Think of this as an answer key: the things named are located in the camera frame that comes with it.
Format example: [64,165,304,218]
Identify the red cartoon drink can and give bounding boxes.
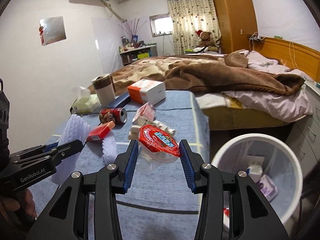
[99,108,127,125]

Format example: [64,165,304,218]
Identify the floral patterned curtain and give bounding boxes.
[167,0,221,55]

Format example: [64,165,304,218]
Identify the red white milk carton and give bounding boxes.
[132,102,156,126]

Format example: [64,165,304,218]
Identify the orange white tissue pack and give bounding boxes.
[127,79,166,105]

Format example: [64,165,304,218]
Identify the dark blue glasses case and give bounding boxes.
[106,92,131,108]

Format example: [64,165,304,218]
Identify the blue checked table cloth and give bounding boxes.
[27,89,211,240]

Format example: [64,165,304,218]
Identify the grey drawer cabinet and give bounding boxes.
[286,81,320,178]

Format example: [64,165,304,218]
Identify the red lidded plastic cup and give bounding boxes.
[136,125,181,173]

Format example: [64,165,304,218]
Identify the brown teddy bear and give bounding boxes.
[196,30,219,52]

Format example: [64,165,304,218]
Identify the wall poster with ornament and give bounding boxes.
[39,16,67,46]

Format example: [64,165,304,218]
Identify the patterned white paper cup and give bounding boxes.
[128,119,176,140]

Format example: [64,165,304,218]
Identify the cluttered grey shelf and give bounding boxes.
[119,43,158,66]

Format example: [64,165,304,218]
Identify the person's left hand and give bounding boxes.
[1,189,37,220]

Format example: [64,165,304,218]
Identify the red orange box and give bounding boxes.
[86,121,116,141]

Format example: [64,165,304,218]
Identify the small bright window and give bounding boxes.
[149,14,173,37]

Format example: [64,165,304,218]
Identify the small white yogurt cup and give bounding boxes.
[246,163,263,183]

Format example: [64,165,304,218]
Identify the brown fleece blanket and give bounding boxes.
[88,52,305,96]

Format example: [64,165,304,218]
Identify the purple dried branches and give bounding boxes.
[119,18,146,43]

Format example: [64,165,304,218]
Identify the purple carton box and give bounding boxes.
[257,174,278,202]

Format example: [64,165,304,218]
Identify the yellow green tissue pack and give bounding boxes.
[70,86,100,114]

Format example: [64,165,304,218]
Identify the orange wooden wardrobe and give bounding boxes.
[213,0,258,54]

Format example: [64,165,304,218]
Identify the white trash bin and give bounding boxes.
[211,133,303,224]

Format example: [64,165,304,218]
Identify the wooden bed headboard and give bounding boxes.
[253,37,320,82]

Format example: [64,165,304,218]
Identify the beige brown lidded tumbler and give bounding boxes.
[92,74,116,107]

